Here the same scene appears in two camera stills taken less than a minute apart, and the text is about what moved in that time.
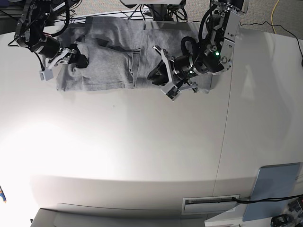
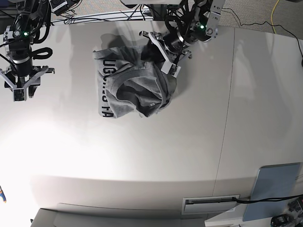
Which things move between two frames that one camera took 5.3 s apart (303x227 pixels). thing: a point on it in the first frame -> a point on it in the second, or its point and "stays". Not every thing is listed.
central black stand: x=158 y=11 stays
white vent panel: x=212 y=204 stays
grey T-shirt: x=120 y=53 -> x=128 y=86
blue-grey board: x=272 y=181 stays
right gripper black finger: x=79 y=59 -> x=31 y=89
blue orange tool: x=2 y=195 stays
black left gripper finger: x=159 y=75 -> x=150 y=52
